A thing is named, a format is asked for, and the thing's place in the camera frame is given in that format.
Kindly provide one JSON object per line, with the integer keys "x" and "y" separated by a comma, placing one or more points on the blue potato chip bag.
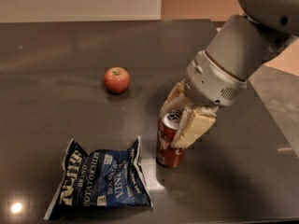
{"x": 104, "y": 178}

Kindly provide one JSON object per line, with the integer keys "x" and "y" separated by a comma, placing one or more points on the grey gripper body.
{"x": 212, "y": 80}

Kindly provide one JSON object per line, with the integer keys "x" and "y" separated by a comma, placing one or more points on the red coke can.
{"x": 166, "y": 155}

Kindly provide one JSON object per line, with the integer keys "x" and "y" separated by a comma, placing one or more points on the red apple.
{"x": 116, "y": 80}

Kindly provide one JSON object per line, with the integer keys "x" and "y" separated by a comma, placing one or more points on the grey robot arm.
{"x": 259, "y": 35}

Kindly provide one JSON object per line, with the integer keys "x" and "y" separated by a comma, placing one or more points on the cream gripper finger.
{"x": 177, "y": 99}
{"x": 195, "y": 122}

